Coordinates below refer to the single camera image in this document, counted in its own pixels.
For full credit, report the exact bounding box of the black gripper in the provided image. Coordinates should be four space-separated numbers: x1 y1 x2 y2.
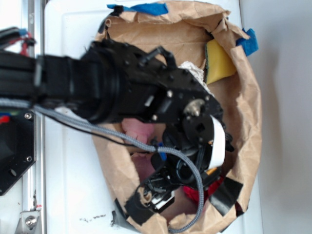
136 115 234 213

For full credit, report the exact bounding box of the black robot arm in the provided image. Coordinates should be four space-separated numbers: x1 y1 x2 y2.
0 39 233 214

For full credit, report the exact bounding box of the crumpled white paper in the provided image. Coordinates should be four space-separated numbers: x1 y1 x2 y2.
179 61 214 97

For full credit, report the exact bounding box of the pink plush bunny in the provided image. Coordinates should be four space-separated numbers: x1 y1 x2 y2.
121 118 155 144

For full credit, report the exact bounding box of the yellow green sponge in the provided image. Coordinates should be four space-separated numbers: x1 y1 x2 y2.
205 39 236 84

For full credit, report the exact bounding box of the brown paper bag bin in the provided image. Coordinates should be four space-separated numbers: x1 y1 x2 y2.
96 1 262 234

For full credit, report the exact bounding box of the blue tape right edge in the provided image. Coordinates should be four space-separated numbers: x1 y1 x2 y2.
236 28 259 57

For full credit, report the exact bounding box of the blue tape edge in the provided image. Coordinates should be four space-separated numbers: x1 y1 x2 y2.
106 3 169 16
236 28 259 57

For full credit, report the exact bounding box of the blue tape top edge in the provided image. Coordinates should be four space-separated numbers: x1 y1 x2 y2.
106 3 169 16

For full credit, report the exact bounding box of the grey braided cable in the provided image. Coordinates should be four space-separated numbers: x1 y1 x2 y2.
0 98 205 233

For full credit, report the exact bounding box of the white flat ribbon cable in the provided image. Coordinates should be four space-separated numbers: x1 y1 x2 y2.
208 116 226 169

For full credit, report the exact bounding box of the aluminium extrusion rail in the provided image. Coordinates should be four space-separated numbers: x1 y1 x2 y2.
22 0 48 234

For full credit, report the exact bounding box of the metal corner bracket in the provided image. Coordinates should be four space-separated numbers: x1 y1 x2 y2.
15 211 41 234

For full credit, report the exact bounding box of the thin black wire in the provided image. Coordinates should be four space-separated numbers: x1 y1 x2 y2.
31 107 152 148

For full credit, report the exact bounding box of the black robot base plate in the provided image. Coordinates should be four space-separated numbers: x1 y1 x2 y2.
0 110 35 196

